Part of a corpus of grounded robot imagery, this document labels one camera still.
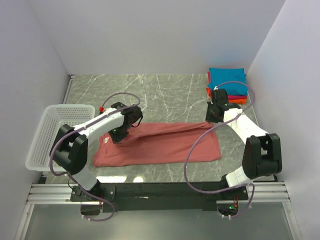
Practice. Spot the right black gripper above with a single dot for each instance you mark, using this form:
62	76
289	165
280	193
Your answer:
208	117

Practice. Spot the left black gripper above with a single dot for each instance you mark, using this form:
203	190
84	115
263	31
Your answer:
116	139

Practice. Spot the salmon pink t shirt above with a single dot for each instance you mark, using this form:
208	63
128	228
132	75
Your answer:
159	143

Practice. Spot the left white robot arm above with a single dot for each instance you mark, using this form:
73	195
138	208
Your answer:
70	147

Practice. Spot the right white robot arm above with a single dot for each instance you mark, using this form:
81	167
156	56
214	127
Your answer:
262	155

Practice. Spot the folded magenta t shirt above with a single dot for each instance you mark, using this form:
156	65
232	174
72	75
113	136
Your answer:
230	97

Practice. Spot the folded orange t shirt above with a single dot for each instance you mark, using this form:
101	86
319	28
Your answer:
239	101

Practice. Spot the folded blue t shirt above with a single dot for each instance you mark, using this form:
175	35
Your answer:
219	76

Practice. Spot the black base beam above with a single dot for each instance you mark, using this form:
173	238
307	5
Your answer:
164	196

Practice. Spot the white plastic basket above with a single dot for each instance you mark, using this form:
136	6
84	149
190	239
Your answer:
53	117

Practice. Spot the aluminium frame rail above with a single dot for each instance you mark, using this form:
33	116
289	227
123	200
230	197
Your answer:
54	194

